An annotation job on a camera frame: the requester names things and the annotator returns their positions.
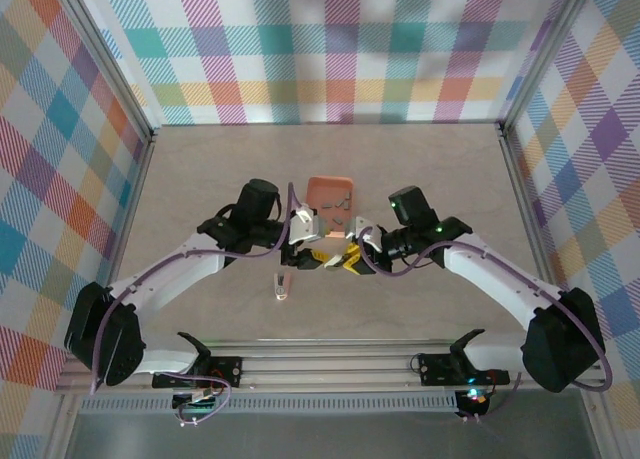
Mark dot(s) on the aluminium frame upright post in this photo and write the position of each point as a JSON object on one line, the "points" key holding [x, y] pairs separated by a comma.
{"points": [[543, 54], [106, 54]]}

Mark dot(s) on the aluminium mounting rail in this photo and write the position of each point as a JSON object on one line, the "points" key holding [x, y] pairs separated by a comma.
{"points": [[325, 366]]}

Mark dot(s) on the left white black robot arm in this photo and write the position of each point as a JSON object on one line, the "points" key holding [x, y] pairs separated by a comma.
{"points": [[165, 274]]}

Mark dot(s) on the aluminium frame floor rail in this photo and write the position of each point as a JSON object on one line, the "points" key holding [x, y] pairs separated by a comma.
{"points": [[134, 204], [524, 204]]}

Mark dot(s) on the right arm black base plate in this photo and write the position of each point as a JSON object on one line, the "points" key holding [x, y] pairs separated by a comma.
{"points": [[435, 369]]}

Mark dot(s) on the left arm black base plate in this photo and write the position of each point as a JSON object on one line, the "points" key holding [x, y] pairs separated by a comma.
{"points": [[230, 369]]}

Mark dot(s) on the orange plastic tray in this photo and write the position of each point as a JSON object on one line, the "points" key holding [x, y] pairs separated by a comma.
{"points": [[325, 191]]}

